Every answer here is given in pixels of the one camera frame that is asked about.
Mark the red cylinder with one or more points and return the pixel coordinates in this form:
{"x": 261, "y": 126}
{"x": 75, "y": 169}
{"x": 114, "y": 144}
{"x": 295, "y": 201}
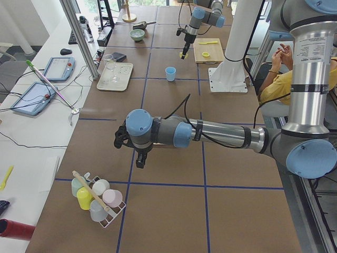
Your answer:
{"x": 16, "y": 230}

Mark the blue teach pendant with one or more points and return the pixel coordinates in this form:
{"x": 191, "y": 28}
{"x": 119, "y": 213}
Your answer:
{"x": 34, "y": 99}
{"x": 59, "y": 69}

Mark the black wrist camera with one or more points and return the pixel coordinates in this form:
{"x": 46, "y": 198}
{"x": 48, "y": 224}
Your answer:
{"x": 122, "y": 137}

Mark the black computer mouse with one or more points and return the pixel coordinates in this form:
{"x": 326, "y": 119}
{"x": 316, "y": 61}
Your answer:
{"x": 65, "y": 51}

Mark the aluminium frame post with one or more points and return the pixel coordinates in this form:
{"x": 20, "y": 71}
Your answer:
{"x": 74, "y": 24}

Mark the yellow plastic knife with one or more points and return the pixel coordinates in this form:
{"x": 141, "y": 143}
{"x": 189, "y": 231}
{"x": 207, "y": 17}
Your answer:
{"x": 208, "y": 42}

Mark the clear wine glass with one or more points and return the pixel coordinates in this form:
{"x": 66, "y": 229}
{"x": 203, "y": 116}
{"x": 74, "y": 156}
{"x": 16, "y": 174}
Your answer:
{"x": 111, "y": 66}

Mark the green bowl of ice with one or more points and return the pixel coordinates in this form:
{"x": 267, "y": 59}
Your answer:
{"x": 137, "y": 35}

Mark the person in yellow shirt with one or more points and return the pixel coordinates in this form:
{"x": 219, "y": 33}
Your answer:
{"x": 277, "y": 84}

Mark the folded grey cloth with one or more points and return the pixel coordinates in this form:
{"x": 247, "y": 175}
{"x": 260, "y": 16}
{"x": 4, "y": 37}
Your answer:
{"x": 118, "y": 57}

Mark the blue teach pendant near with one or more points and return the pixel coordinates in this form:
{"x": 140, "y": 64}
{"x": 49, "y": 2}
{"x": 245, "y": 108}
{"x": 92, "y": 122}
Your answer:
{"x": 34, "y": 99}

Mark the steel ice scoop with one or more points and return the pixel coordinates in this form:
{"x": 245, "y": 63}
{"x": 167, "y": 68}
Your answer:
{"x": 142, "y": 25}

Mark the bamboo cutting board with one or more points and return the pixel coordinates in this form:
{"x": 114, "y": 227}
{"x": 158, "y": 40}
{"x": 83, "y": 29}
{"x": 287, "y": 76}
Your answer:
{"x": 208, "y": 50}

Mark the mint green cup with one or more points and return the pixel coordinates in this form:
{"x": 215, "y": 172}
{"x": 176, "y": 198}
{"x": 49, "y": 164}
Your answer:
{"x": 75, "y": 186}

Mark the white wire cup rack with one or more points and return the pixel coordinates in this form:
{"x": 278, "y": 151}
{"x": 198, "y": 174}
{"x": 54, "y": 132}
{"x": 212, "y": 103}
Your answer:
{"x": 113, "y": 212}

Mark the pink cup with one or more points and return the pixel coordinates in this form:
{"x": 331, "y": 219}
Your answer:
{"x": 113, "y": 198}

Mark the cream bear print tray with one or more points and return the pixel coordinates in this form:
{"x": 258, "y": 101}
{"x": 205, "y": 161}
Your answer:
{"x": 123, "y": 71}

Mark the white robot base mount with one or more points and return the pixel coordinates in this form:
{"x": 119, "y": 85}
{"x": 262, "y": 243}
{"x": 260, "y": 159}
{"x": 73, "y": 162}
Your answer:
{"x": 229, "y": 76}

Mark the yellow lemon slice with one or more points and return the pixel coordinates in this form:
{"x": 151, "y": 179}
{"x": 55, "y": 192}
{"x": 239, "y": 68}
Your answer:
{"x": 183, "y": 56}

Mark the pale grey cup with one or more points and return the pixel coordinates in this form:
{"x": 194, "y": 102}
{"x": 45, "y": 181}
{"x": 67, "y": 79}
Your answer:
{"x": 97, "y": 212}

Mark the wooden rack handle rod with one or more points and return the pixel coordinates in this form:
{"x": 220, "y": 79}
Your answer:
{"x": 90, "y": 191}

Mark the white cup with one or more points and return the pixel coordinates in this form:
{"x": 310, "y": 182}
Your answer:
{"x": 100, "y": 186}

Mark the yellow cup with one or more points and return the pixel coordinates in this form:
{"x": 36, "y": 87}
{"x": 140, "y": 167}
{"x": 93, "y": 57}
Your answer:
{"x": 84, "y": 198}

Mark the blue teach pendant far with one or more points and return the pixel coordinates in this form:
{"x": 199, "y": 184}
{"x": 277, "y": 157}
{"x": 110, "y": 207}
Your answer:
{"x": 59, "y": 69}

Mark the light blue plastic cup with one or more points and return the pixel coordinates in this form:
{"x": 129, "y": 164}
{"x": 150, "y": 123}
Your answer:
{"x": 170, "y": 73}

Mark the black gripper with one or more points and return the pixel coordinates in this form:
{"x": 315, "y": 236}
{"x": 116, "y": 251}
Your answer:
{"x": 187, "y": 39}
{"x": 141, "y": 149}

